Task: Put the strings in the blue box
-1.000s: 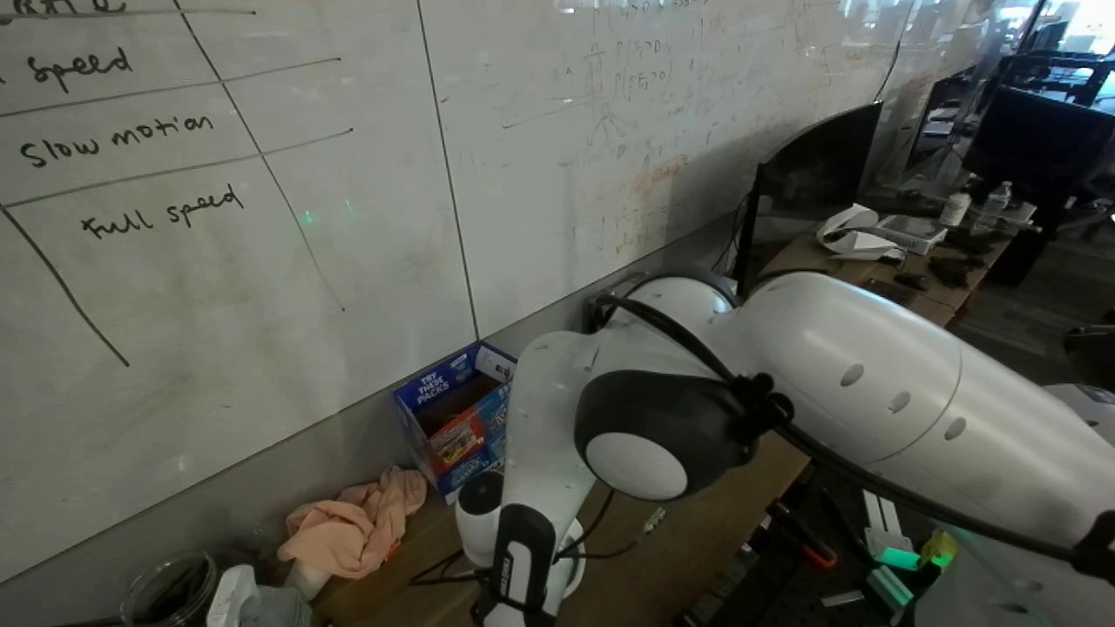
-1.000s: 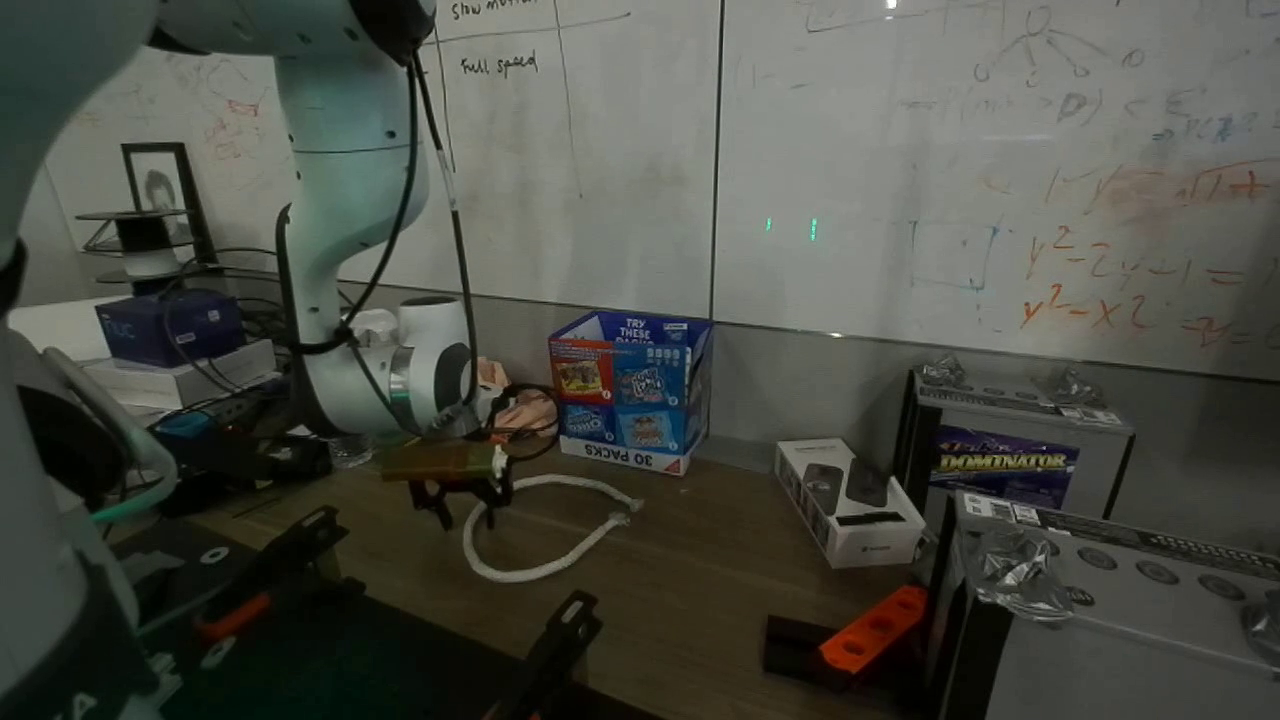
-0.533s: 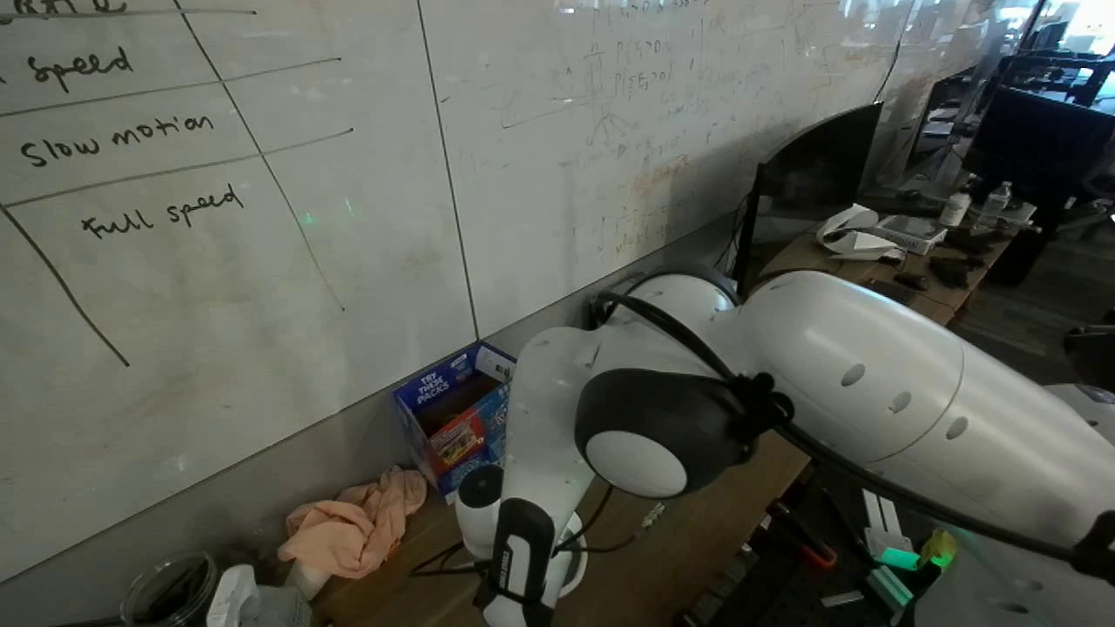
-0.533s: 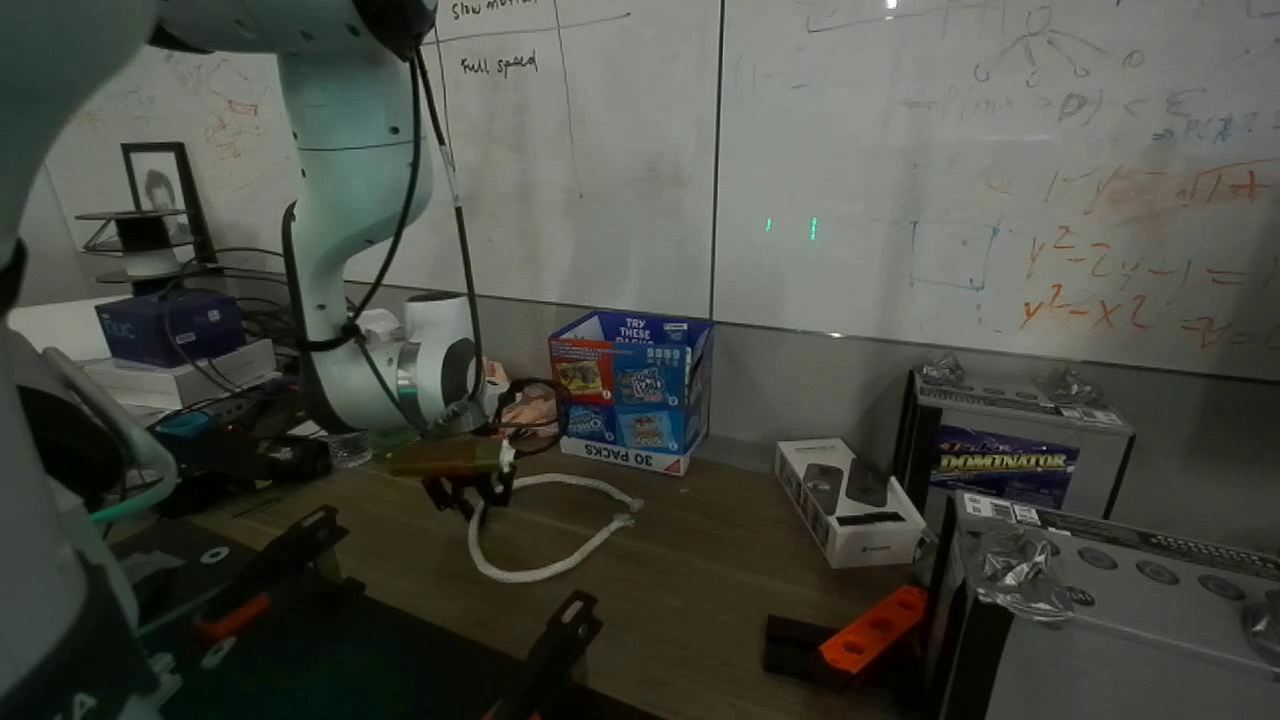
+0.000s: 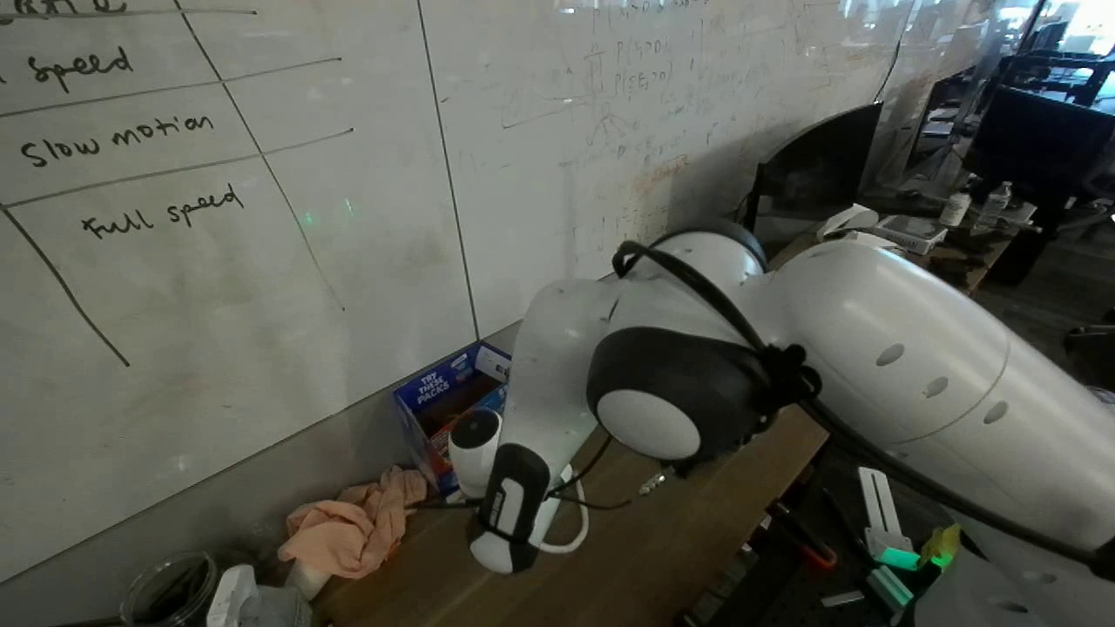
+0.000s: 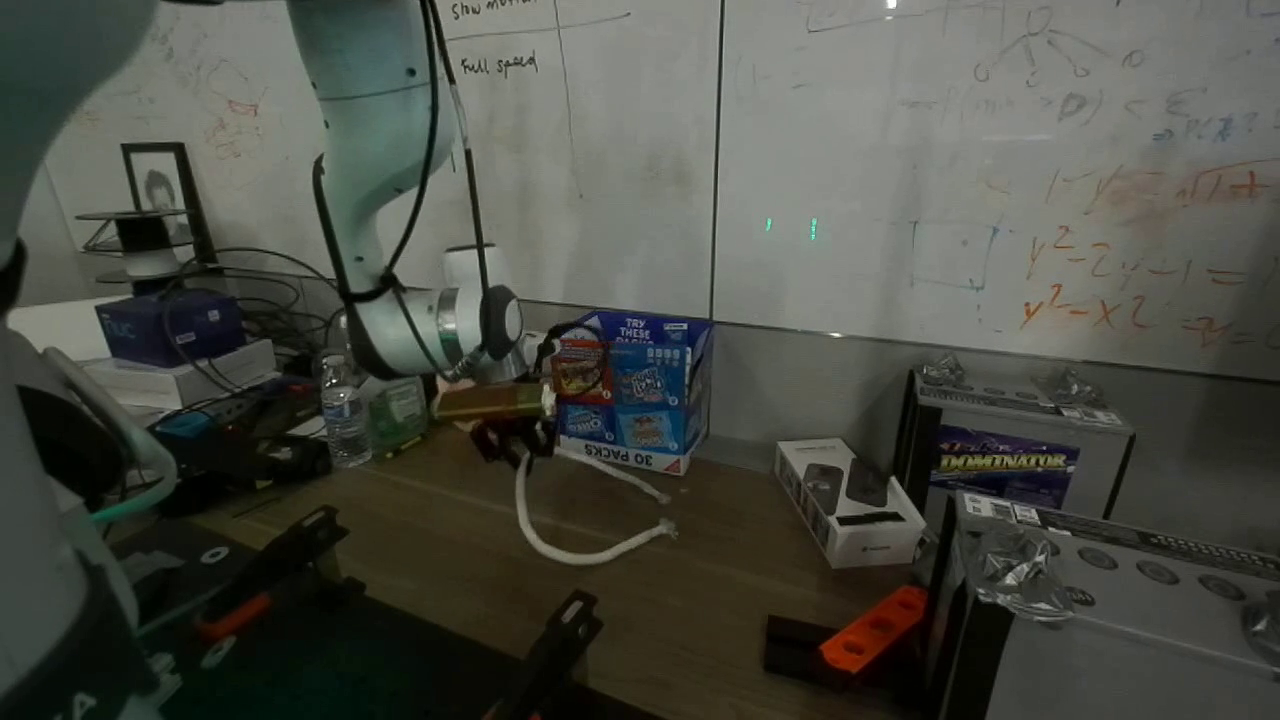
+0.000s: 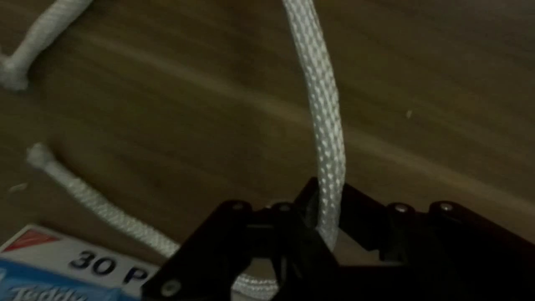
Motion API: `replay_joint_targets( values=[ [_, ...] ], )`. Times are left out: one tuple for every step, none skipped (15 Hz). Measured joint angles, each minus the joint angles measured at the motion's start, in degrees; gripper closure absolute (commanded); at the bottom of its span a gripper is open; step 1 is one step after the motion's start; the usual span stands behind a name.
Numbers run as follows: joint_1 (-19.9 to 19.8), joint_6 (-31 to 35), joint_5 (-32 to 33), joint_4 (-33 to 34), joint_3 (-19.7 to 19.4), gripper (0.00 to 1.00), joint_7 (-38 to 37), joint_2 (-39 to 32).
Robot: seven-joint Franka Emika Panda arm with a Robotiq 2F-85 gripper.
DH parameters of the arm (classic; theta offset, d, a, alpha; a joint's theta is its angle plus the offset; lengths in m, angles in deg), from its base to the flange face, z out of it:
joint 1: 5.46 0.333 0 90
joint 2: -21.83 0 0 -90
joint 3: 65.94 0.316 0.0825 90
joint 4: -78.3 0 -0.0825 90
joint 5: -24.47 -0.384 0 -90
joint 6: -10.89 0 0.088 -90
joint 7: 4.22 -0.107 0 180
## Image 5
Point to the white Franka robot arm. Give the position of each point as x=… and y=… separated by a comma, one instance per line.
x=907, y=362

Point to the blue cardboard box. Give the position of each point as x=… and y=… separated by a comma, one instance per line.
x=437, y=388

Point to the pink crumpled cloth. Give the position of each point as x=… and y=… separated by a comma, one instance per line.
x=349, y=527

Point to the white crumpled paper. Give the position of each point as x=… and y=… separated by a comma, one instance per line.
x=856, y=222

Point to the whiteboard with writing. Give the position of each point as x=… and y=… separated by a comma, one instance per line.
x=230, y=292

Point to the clear spray bottle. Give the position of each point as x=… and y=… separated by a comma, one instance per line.
x=255, y=604

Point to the green plastic parts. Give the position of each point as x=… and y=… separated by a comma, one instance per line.
x=918, y=563

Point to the white plastic bracket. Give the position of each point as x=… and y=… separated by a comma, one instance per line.
x=883, y=508

